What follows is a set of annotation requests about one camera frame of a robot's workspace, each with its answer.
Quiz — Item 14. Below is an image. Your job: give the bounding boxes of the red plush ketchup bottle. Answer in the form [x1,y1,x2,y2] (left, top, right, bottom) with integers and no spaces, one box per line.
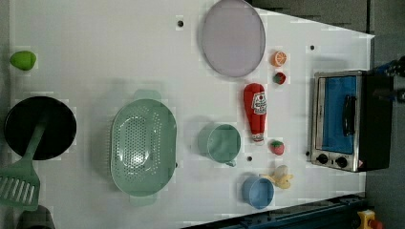
[243,83,267,144]

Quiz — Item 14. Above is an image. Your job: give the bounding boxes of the green plastic strainer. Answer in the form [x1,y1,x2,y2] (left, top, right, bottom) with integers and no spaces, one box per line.
[110,90,177,207]

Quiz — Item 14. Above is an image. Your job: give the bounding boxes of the green mug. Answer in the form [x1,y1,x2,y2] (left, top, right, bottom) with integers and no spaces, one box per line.
[197,123,241,167]

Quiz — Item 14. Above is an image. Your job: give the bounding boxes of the red toy strawberry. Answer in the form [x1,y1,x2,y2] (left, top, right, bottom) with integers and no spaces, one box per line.
[270,140,285,156]

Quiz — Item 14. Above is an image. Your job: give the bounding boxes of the grey round plate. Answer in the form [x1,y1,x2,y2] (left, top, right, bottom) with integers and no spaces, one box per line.
[202,0,266,77]

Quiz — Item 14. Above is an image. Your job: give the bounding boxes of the small dark red strawberry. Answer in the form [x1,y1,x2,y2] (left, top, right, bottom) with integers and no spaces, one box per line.
[273,73,287,85]

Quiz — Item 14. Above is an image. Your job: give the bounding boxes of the toy orange slice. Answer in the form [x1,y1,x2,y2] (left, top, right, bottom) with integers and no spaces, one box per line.
[270,51,288,67]

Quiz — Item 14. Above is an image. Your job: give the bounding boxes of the blue bowl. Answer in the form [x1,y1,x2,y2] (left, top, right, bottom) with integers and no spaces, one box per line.
[242,176,274,209]

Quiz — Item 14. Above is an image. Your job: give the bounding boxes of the toaster oven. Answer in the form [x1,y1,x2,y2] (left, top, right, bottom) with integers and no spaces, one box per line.
[310,71,394,173]

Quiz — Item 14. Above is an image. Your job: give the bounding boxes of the black round pan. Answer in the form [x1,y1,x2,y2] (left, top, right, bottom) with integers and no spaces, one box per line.
[4,96,76,160]

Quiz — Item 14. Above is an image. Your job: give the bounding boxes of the green toy avocado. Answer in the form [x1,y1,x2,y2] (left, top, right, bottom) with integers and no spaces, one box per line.
[10,51,36,71]

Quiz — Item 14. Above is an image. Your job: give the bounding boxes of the grey cylindrical object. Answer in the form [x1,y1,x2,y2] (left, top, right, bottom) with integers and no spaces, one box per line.
[15,205,55,229]

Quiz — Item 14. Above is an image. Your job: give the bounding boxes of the green plastic spatula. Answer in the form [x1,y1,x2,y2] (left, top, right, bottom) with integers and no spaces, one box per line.
[0,121,46,211]

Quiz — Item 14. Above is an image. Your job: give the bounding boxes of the yellow red emergency button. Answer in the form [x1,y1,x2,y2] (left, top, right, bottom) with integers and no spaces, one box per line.
[357,210,384,229]

